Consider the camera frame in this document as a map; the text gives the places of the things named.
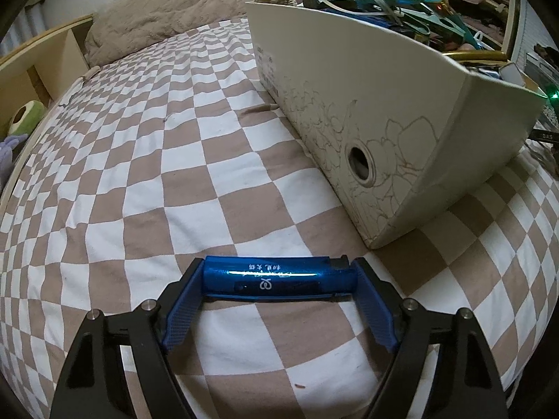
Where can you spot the clear storage box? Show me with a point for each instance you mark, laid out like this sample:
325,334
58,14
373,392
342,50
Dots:
541,67

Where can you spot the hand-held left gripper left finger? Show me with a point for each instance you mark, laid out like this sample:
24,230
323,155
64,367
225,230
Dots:
183,305

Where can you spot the gold metallic tube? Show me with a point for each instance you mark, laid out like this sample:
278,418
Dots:
471,54

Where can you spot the wooden bedside shelf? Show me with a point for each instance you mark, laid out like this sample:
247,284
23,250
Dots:
70,52

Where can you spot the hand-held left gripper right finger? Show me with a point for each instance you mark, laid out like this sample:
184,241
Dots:
375,301

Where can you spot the white cardboard box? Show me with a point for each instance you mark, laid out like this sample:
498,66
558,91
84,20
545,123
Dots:
393,161

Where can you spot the teal clothes clip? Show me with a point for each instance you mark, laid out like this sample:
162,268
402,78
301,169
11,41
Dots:
452,24

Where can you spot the purple plush toy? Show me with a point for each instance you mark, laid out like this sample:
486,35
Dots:
11,152

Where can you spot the wooden clothes shelf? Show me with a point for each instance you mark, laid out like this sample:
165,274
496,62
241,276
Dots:
512,17

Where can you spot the pale grey curtain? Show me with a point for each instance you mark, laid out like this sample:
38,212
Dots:
22,30

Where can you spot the avocado plush toy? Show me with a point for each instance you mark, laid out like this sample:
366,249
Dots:
32,111

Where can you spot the blue lighter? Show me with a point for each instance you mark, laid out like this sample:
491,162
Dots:
279,279

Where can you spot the beige fluffy duvet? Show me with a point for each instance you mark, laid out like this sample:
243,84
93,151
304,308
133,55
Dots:
174,13

